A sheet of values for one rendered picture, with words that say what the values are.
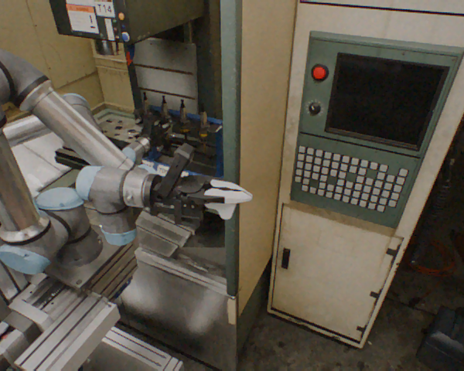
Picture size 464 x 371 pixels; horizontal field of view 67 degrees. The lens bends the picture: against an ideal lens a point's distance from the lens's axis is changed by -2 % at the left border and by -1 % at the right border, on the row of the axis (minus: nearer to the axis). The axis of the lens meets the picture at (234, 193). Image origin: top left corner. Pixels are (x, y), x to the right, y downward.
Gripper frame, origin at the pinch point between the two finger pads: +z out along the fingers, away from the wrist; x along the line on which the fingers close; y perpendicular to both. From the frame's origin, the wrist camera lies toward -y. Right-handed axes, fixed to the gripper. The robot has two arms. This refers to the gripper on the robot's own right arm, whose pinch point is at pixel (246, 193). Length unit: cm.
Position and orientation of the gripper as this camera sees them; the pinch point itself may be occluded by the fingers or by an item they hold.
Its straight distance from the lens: 69.2
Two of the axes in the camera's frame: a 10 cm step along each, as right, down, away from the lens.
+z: 9.8, 1.2, -1.5
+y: -0.3, 8.6, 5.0
